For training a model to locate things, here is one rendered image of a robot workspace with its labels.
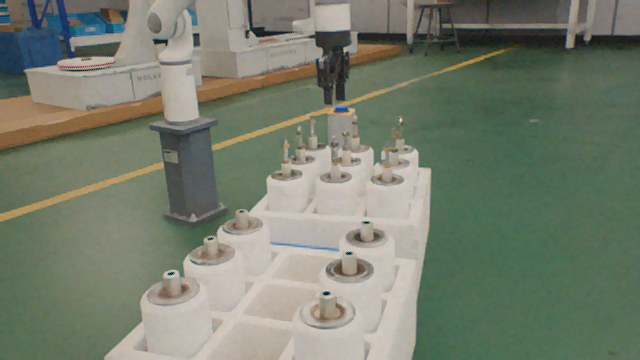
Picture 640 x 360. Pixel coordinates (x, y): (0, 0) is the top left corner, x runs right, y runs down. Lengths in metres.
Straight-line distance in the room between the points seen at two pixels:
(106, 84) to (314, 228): 2.21
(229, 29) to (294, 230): 2.80
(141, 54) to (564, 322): 2.92
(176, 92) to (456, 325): 0.98
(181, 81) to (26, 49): 4.06
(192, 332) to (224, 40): 3.25
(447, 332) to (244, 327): 0.45
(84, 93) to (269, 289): 2.37
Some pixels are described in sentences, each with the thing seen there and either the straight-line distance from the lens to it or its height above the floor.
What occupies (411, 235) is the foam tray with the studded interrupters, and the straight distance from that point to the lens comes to 1.19.
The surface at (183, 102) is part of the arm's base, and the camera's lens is 1.64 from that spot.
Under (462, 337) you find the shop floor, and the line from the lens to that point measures 1.16.
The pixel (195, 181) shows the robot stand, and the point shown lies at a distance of 1.67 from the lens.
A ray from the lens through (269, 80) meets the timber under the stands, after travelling 4.02.
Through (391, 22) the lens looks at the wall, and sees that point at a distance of 6.88.
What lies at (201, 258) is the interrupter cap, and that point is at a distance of 0.93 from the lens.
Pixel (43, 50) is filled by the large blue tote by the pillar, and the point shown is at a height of 0.20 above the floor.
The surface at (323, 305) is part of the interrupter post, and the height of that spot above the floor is 0.27.
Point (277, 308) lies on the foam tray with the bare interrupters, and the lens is 1.00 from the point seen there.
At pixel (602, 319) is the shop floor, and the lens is 1.30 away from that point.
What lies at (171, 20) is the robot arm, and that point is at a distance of 1.58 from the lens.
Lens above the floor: 0.67
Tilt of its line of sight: 20 degrees down
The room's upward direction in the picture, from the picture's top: 2 degrees counter-clockwise
